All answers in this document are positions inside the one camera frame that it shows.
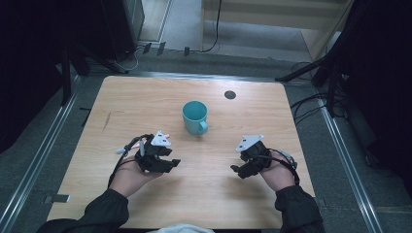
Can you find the white floor cable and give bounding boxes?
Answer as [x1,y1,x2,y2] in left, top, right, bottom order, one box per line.
[113,45,147,74]

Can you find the grey floor bracket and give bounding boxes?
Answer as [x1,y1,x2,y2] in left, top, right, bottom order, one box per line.
[44,193,71,205]

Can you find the wooden shelf unit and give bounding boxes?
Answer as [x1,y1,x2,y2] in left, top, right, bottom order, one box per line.
[199,0,356,62]

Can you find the person's left hand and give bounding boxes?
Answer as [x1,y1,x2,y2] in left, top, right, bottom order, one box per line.
[109,157,163,198]

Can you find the black metal stand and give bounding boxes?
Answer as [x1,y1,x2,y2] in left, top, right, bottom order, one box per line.
[275,54,344,118]
[59,45,121,107]

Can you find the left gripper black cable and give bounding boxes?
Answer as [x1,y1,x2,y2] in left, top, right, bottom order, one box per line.
[107,133,155,189]

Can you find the teal mug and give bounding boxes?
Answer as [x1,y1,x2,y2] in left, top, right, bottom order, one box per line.
[182,100,209,136]

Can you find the person's right hand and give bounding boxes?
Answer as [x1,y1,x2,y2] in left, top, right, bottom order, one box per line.
[258,150,296,192]

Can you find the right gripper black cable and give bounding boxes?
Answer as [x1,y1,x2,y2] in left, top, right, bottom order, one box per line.
[251,148,301,186]

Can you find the person's light clothing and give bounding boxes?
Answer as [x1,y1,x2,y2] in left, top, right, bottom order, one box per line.
[146,223,216,233]

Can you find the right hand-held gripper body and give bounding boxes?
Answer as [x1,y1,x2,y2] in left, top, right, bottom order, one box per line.
[235,134,273,180]

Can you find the aluminium floor rail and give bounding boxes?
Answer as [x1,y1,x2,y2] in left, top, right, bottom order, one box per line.
[0,76,82,233]
[317,98,385,233]

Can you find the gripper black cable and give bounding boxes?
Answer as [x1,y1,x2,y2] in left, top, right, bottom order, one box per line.
[107,133,155,189]
[251,148,301,186]

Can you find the black floor cables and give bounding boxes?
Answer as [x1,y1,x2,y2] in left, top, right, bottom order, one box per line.
[290,61,338,126]

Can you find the black hanging cable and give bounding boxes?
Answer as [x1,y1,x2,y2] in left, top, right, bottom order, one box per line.
[199,0,223,53]

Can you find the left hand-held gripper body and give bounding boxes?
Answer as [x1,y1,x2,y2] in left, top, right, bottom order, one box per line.
[134,129,173,174]

